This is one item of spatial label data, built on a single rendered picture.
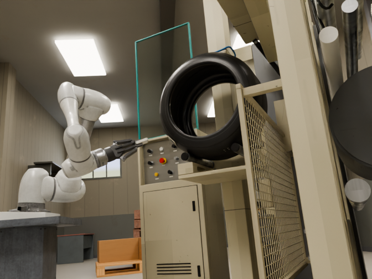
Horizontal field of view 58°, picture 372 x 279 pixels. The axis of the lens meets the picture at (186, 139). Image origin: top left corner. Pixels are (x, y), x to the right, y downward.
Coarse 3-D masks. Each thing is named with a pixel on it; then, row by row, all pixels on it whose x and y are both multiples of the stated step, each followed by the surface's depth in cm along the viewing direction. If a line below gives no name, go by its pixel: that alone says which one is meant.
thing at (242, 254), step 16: (208, 0) 235; (208, 16) 233; (224, 16) 232; (208, 32) 230; (224, 32) 225; (208, 48) 227; (224, 96) 214; (224, 112) 212; (224, 192) 201; (240, 192) 197; (224, 208) 199; (240, 208) 195; (240, 224) 193; (240, 240) 191; (240, 256) 189; (256, 256) 196; (240, 272) 187; (256, 272) 191
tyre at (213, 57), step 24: (192, 72) 199; (216, 72) 204; (240, 72) 169; (168, 96) 185; (192, 96) 210; (264, 96) 178; (168, 120) 182; (192, 120) 210; (192, 144) 173; (216, 144) 168; (240, 144) 173
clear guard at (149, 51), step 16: (160, 32) 295; (176, 32) 287; (144, 48) 300; (160, 48) 292; (176, 48) 284; (144, 64) 296; (160, 64) 288; (176, 64) 280; (144, 80) 292; (160, 80) 285; (144, 96) 289; (160, 96) 281; (144, 112) 285; (144, 128) 282; (160, 128) 275
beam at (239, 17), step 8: (224, 0) 170; (232, 0) 171; (240, 0) 171; (224, 8) 177; (232, 8) 177; (240, 8) 178; (232, 16) 184; (240, 16) 184; (248, 16) 185; (232, 24) 192; (240, 24) 192; (248, 24) 192; (240, 32) 200; (248, 32) 200; (248, 40) 209
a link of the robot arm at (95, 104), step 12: (96, 96) 203; (84, 108) 202; (96, 108) 204; (108, 108) 210; (84, 120) 206; (96, 120) 210; (60, 180) 211; (72, 180) 212; (60, 192) 211; (72, 192) 215; (84, 192) 222
